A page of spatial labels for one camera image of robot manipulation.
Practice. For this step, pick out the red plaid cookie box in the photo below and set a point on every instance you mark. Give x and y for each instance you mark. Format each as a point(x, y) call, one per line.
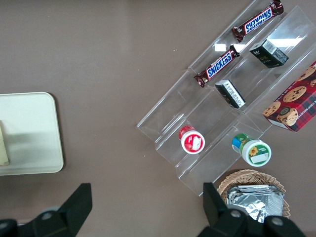
point(293, 103)

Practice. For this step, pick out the dark green tea box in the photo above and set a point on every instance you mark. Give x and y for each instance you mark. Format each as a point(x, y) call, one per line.
point(269, 53)

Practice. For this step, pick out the Snickers chocolate bar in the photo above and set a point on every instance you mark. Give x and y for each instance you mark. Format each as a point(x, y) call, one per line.
point(258, 20)
point(217, 66)

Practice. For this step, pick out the cream plastic tray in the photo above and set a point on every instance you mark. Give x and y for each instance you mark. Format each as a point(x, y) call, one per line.
point(32, 118)

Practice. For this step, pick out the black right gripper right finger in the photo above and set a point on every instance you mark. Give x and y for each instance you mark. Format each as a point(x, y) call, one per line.
point(222, 214)

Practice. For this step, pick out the woven wicker basket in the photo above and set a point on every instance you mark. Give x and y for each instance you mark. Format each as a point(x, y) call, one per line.
point(249, 178)

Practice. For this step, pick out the silver foil wrapped sandwich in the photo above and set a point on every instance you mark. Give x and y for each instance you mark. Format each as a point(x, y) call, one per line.
point(256, 201)

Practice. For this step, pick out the red lidded yogurt cup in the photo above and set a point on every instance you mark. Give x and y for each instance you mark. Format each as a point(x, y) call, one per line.
point(191, 140)

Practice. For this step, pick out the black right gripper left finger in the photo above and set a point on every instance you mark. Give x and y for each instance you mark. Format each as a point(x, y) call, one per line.
point(74, 207)

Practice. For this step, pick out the black box with white label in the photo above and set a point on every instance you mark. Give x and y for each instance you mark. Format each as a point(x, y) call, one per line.
point(230, 93)

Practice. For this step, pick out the green sunflower lidded cup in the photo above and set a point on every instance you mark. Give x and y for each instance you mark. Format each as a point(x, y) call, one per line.
point(253, 150)

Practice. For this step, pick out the clear acrylic tiered display stand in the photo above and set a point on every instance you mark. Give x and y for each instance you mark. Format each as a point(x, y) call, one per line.
point(222, 103)

